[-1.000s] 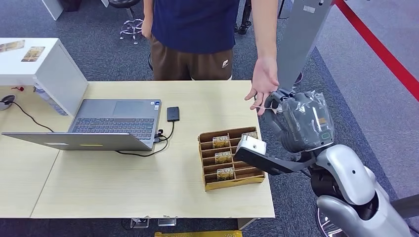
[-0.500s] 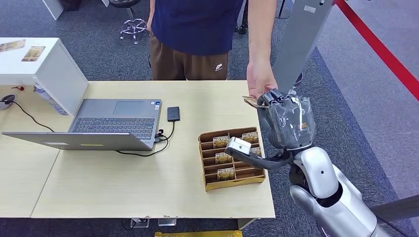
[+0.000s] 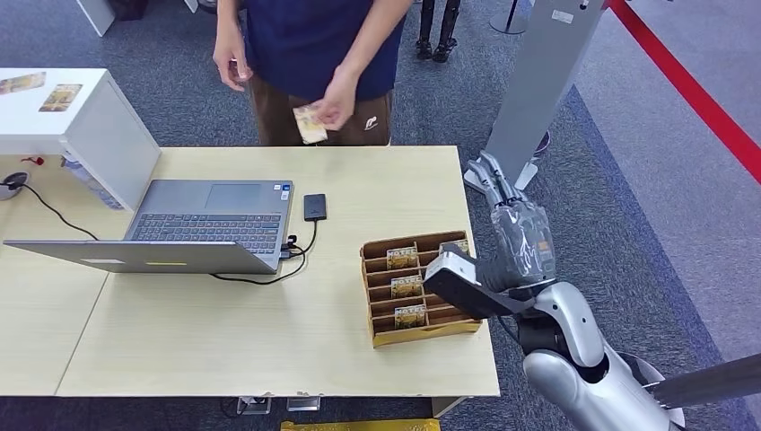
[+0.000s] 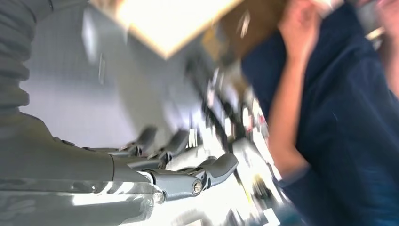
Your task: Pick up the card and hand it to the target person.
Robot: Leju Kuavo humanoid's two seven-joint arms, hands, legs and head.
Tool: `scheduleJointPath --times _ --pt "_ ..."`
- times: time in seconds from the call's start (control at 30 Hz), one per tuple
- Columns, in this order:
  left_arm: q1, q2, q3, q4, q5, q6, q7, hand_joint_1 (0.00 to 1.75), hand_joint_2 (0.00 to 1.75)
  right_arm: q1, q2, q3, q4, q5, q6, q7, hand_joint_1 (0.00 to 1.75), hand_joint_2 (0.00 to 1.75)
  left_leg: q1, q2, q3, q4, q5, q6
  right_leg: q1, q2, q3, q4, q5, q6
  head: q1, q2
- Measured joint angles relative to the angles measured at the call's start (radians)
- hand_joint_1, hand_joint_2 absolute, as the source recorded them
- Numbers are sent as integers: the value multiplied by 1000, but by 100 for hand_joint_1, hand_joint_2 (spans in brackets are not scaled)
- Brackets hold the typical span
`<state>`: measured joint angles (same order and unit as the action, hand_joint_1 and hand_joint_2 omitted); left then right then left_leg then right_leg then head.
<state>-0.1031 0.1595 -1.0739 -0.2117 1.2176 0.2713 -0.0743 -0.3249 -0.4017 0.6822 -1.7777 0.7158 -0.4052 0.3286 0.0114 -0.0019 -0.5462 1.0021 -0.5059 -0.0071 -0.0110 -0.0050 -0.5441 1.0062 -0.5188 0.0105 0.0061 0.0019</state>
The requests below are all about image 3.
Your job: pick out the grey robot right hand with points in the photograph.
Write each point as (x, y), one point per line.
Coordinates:
(523, 244)

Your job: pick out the person's left hand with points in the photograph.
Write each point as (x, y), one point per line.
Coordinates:
(336, 104)

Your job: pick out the person's right hand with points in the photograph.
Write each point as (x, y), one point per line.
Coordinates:
(232, 59)

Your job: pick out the hotel key card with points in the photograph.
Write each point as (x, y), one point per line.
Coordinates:
(309, 128)
(410, 317)
(402, 259)
(406, 287)
(461, 245)

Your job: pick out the person's left forearm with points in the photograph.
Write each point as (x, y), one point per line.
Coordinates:
(374, 38)

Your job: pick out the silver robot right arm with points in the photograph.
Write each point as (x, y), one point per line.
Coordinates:
(582, 363)

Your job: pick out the person's right forearm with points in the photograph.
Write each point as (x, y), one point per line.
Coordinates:
(229, 18)

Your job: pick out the person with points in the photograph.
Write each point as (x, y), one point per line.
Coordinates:
(321, 47)

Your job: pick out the black card reader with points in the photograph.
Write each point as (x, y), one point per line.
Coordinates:
(315, 207)

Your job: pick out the cardboard card holder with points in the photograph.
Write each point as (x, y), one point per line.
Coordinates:
(380, 303)

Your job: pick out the square printed card sticker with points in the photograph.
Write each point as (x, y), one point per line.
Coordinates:
(60, 98)

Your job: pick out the long printed card sticker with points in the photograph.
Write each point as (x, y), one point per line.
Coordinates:
(21, 83)

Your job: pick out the black mannequin leg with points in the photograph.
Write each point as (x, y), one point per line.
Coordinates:
(447, 33)
(425, 30)

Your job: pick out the white furniture panel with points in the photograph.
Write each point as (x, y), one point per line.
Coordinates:
(98, 15)

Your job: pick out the black usb plug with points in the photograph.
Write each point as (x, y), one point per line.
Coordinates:
(291, 245)

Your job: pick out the grey kiosk stand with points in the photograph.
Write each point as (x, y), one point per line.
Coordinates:
(535, 83)

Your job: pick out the white box cabinet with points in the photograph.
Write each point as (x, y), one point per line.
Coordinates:
(77, 125)

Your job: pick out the grey laptop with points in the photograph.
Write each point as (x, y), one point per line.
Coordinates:
(196, 229)

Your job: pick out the white desk leg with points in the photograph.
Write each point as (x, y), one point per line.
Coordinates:
(446, 406)

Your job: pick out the round grey stand base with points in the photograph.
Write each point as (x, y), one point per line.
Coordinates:
(510, 22)

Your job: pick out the small red object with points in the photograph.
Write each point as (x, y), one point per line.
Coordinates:
(35, 160)

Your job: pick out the yellow object under desk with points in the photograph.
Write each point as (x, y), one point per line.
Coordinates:
(356, 426)

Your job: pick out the grey round device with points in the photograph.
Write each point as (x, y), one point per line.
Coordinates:
(12, 184)

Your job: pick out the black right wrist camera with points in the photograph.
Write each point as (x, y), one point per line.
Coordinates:
(469, 288)

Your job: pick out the metal desk bracket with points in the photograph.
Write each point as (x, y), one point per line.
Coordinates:
(254, 406)
(303, 404)

